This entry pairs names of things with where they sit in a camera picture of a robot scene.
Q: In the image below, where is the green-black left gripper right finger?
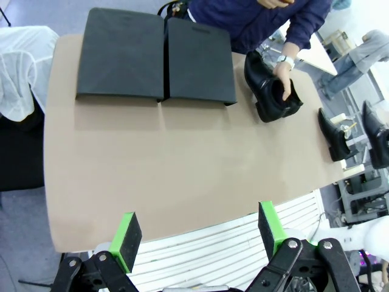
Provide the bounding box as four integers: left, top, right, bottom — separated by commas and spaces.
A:
246, 200, 362, 292

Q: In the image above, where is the green-black left gripper left finger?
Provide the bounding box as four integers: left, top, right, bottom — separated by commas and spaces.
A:
57, 211, 143, 292

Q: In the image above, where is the black leather loafer shoe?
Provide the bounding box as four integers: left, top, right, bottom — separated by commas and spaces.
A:
317, 108, 359, 162
362, 100, 389, 170
244, 50, 304, 124

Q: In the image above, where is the person's left forearm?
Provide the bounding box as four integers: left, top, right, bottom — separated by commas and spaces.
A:
281, 12, 328, 61

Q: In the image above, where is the person's left hand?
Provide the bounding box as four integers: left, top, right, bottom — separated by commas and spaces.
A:
272, 60, 294, 102

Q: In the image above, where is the person's right hand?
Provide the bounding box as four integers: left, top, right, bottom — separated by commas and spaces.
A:
258, 0, 295, 9

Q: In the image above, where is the white slatted panel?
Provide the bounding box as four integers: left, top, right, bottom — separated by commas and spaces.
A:
91, 188, 328, 292

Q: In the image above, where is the black base block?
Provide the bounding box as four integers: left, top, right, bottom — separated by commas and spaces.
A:
0, 100, 46, 192

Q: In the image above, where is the silver wristwatch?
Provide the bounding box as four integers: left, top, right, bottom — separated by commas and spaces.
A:
275, 54, 295, 70

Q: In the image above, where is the person in blue jeans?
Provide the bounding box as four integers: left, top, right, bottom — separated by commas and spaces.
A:
318, 29, 389, 101

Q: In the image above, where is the white table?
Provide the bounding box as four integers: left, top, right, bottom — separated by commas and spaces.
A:
299, 30, 339, 77

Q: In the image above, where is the white cloth cover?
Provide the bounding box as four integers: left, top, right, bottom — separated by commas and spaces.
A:
0, 26, 60, 122

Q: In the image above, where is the person in purple jacket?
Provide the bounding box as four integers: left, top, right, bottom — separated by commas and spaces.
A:
187, 0, 332, 55

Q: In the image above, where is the black tripod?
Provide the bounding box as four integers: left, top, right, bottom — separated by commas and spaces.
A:
0, 6, 12, 27

